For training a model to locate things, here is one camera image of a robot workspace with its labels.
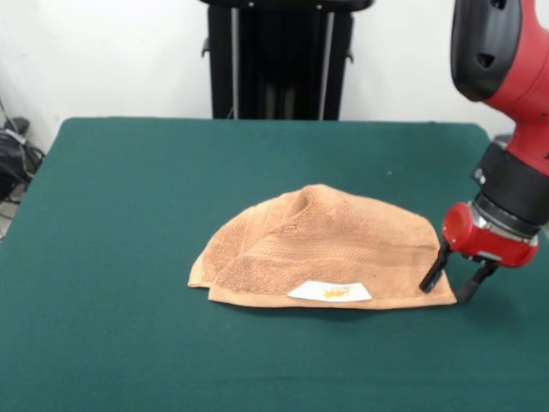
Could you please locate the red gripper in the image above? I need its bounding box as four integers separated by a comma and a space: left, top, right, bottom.
419, 202, 540, 304

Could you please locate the tan terry towel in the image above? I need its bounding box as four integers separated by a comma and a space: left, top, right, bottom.
187, 183, 458, 310

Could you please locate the dark green table cloth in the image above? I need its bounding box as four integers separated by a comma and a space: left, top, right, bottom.
0, 116, 549, 412

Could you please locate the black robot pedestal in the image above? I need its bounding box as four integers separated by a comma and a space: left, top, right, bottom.
200, 0, 377, 121

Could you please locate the black cable tangle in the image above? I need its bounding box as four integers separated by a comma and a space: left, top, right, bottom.
0, 116, 46, 203

